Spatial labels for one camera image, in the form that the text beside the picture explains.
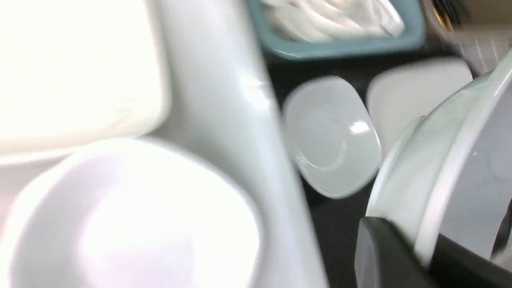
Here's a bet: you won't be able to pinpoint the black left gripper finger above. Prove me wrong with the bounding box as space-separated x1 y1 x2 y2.
354 217 512 288

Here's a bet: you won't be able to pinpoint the small white bowl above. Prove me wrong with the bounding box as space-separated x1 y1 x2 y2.
366 52 512 266
282 76 382 199

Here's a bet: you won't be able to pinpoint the large white square plate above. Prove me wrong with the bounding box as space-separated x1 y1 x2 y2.
365 57 473 158

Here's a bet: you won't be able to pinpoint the black serving tray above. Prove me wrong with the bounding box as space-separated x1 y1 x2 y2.
262 38 480 288

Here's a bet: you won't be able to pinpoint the teal plastic bin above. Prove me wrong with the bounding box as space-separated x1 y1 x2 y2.
244 0 426 61

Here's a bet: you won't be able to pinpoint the large white plastic bin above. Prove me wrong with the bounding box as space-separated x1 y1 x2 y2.
0 0 330 288

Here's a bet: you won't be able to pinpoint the brown plastic bin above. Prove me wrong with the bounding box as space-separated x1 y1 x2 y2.
421 0 512 75

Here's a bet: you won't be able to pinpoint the pile of white spoons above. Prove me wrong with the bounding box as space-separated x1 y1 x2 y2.
262 0 405 43

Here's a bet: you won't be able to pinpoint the pile of black chopsticks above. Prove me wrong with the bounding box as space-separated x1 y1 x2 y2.
432 0 469 29

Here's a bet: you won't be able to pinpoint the stack of small white bowls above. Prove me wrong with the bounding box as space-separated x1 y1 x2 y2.
1 139 264 288

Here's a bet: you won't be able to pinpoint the stack of white square plates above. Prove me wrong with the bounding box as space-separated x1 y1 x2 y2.
0 0 172 165

